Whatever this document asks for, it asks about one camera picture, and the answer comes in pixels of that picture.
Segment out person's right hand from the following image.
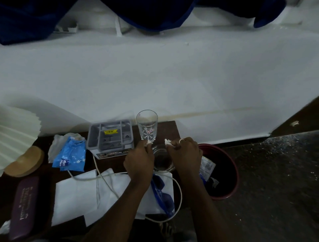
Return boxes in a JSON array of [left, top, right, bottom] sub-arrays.
[[165, 137, 203, 179]]

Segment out person's left hand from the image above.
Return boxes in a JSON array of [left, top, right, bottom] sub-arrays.
[[124, 140, 155, 185]]

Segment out person's right forearm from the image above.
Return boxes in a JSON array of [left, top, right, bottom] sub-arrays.
[[178, 174, 241, 242]]

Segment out person's left forearm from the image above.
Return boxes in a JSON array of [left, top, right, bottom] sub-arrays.
[[82, 179, 151, 242]]

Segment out short clear glass tumbler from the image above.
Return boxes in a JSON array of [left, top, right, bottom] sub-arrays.
[[152, 144, 175, 174]]

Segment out tall clear drinking glass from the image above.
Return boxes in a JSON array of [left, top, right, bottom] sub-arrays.
[[136, 110, 159, 143]]

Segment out crumpled paper wrapper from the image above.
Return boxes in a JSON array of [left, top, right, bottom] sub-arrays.
[[199, 156, 217, 182]]

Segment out grey plastic organizer tray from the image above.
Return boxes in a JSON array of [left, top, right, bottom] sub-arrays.
[[86, 119, 135, 160]]

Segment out blue sunglasses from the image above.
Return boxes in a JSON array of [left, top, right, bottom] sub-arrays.
[[150, 174, 175, 218]]

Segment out white paper sheet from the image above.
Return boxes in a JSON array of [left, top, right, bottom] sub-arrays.
[[84, 168, 175, 227], [51, 170, 101, 227]]

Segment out red waste bin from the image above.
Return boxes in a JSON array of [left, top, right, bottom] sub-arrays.
[[198, 143, 240, 200]]

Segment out white bed sheet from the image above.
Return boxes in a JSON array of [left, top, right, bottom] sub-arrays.
[[0, 24, 319, 145]]

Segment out blue plastic packet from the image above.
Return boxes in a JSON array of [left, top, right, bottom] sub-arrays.
[[52, 136, 87, 172]]

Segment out clear plastic bag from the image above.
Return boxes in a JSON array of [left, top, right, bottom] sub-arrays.
[[48, 133, 85, 164]]

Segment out round wooden lamp base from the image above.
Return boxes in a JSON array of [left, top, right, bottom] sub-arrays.
[[4, 146, 45, 178]]

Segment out dark blue curtain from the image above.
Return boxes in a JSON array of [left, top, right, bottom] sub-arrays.
[[0, 0, 287, 46]]

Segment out white pleated lamp shade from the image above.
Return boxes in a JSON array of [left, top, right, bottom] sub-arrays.
[[0, 104, 42, 177]]

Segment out purple oblong case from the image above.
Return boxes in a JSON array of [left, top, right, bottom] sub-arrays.
[[9, 176, 40, 241]]

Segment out white crumpled scrap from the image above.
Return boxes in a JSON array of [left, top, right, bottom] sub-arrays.
[[0, 220, 11, 235]]

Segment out white cable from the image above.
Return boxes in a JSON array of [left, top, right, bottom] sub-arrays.
[[67, 154, 183, 223]]

